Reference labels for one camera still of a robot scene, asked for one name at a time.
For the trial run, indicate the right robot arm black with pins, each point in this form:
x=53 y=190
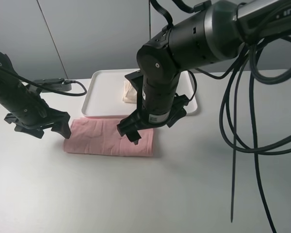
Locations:
x=213 y=33

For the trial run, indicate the cream white terry towel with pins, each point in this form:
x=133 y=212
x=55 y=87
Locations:
x=129 y=93

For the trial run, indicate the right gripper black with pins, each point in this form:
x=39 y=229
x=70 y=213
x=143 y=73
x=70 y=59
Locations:
x=158 y=104

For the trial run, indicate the white rectangular plastic tray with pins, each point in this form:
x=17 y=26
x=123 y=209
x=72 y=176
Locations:
x=104 y=95

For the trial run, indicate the pink terry towel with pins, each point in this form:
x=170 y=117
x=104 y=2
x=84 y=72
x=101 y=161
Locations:
x=101 y=137

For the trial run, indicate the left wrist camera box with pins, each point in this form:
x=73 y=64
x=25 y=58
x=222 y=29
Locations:
x=58 y=84

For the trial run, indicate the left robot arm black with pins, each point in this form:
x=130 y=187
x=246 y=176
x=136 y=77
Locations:
x=8 y=74

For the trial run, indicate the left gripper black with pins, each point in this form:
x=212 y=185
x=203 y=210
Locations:
x=30 y=112

